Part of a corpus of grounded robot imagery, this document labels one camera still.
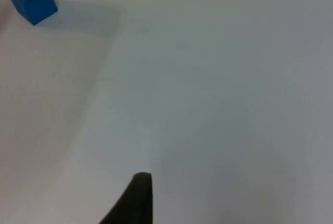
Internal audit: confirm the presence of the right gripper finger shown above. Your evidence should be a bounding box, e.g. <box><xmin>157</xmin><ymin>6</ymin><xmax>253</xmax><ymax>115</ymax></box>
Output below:
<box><xmin>98</xmin><ymin>172</ymin><xmax>154</xmax><ymax>224</ymax></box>

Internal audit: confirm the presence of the blue cube block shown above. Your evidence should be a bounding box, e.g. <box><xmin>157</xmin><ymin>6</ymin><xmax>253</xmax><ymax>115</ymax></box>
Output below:
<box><xmin>5</xmin><ymin>0</ymin><xmax>59</xmax><ymax>26</ymax></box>

